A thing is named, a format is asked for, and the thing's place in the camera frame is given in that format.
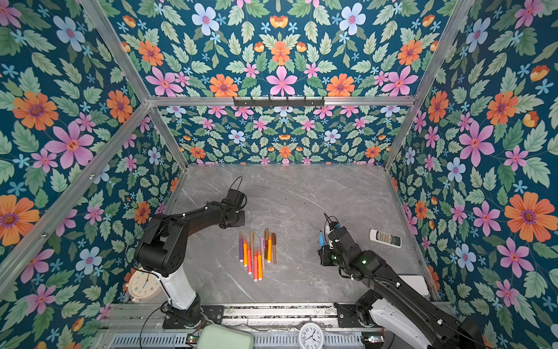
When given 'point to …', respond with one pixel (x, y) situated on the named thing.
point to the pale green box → (216, 337)
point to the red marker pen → (249, 260)
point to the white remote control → (385, 238)
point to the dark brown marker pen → (274, 243)
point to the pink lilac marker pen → (263, 250)
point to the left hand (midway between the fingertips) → (240, 215)
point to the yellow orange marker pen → (260, 266)
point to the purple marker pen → (241, 247)
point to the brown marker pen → (267, 240)
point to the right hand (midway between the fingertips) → (318, 251)
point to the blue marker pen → (322, 239)
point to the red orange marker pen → (256, 267)
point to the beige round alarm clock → (143, 285)
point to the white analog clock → (310, 337)
